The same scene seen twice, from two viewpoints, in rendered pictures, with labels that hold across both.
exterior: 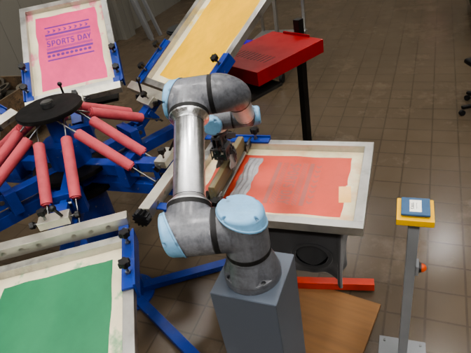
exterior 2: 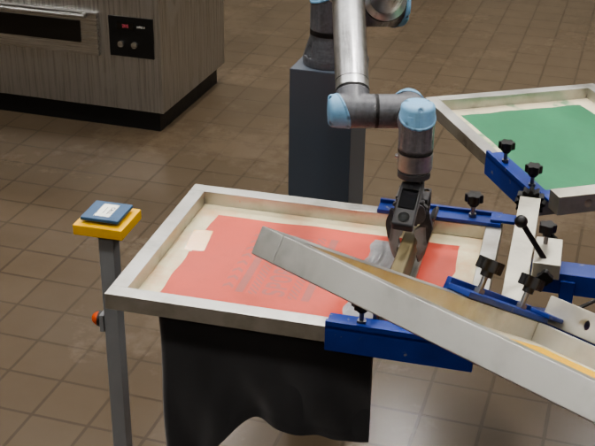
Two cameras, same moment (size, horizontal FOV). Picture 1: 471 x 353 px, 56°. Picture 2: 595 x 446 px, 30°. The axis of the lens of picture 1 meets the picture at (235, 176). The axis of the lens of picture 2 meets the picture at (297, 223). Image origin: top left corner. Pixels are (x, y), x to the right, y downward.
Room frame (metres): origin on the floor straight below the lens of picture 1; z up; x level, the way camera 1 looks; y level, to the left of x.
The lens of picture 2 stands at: (3.74, -0.59, 2.18)
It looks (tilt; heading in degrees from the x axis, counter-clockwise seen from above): 27 degrees down; 170
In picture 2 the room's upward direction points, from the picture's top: 1 degrees clockwise
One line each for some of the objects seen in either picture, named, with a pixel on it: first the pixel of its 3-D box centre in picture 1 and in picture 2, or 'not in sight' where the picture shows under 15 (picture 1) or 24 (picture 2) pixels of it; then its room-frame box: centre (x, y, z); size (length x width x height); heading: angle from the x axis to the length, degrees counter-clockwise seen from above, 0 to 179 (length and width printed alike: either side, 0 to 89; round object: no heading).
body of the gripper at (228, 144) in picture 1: (221, 143); (413, 194); (1.61, 0.03, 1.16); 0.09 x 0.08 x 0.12; 156
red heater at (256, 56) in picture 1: (266, 56); not in sight; (2.82, -0.35, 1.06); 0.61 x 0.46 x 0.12; 126
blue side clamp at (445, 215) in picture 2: not in sight; (438, 221); (1.40, 0.17, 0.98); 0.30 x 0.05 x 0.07; 66
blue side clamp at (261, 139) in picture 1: (240, 143); (399, 340); (1.91, -0.06, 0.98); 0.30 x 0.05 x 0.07; 66
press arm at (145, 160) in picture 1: (157, 164); (571, 279); (1.78, 0.35, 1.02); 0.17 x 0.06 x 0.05; 66
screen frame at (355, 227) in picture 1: (274, 178); (316, 262); (1.55, -0.16, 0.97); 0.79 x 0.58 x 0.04; 66
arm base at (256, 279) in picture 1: (250, 259); (330, 44); (0.82, 0.00, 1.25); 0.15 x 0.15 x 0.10
